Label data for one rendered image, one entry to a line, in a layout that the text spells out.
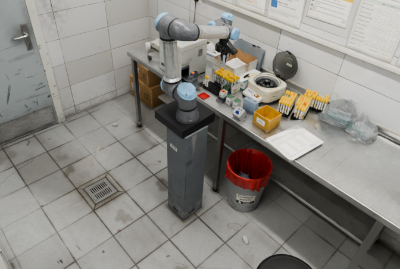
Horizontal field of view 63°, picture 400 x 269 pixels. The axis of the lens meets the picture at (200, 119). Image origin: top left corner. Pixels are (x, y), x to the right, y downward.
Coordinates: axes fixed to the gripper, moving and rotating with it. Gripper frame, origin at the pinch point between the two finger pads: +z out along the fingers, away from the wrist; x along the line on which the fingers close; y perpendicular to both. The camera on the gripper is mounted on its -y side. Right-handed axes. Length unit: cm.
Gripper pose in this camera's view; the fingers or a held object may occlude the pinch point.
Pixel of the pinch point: (224, 63)
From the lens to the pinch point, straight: 236.5
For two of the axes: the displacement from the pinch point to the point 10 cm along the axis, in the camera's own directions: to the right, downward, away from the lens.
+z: -0.5, 7.9, 6.1
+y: -6.9, -4.7, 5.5
